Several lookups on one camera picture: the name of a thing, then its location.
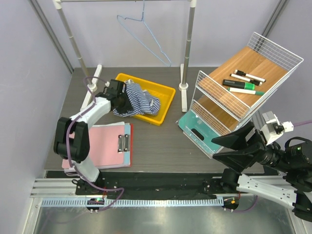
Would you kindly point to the green black highlighter marker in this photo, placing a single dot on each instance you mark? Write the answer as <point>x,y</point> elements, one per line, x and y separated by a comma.
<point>238,84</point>

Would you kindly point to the white marker black cap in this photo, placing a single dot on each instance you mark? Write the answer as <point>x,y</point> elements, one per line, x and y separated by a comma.
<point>255,82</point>
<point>241,73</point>

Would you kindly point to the white marker green cap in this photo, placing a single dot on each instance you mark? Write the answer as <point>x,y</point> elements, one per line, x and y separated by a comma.
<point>244,91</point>

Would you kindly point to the white marker black cap lower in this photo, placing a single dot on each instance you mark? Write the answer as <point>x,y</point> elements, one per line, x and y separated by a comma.
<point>255,82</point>

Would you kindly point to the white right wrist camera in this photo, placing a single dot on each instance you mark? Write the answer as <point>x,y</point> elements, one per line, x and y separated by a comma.
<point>273,129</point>

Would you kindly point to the white marker black cap upper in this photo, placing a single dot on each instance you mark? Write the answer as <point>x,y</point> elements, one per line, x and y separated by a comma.
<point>241,73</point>

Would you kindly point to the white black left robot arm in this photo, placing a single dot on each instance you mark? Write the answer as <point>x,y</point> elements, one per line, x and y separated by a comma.
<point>72,133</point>

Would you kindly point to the white wire shelf rack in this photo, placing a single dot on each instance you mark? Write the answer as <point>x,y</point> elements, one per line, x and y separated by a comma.
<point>226,111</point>

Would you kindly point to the pink clipboard with papers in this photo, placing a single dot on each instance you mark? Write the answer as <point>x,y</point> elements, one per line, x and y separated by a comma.
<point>104,145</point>

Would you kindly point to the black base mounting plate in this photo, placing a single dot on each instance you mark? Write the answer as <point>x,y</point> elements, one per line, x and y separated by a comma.
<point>161,186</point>

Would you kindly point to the light blue wire hanger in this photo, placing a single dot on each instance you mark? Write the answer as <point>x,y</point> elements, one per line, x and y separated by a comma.
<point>158,53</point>

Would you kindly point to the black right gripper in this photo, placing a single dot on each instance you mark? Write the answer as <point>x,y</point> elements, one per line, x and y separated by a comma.
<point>236,159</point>

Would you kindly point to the teal box with handle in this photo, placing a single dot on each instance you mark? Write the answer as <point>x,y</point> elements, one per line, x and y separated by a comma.
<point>200,133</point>

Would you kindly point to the white slotted cable duct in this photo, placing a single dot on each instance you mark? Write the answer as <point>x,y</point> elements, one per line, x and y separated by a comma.
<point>93,202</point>

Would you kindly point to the blue white striped tank top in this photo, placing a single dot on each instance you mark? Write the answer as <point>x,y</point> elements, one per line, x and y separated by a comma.
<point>142,101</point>

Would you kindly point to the yellow plastic tray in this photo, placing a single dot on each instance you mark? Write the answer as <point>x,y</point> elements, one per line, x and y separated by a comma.
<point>164,93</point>

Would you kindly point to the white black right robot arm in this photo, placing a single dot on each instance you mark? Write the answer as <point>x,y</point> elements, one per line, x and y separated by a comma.
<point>298,198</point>

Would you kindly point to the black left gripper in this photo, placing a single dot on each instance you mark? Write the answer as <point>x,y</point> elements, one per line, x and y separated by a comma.
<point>127,106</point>

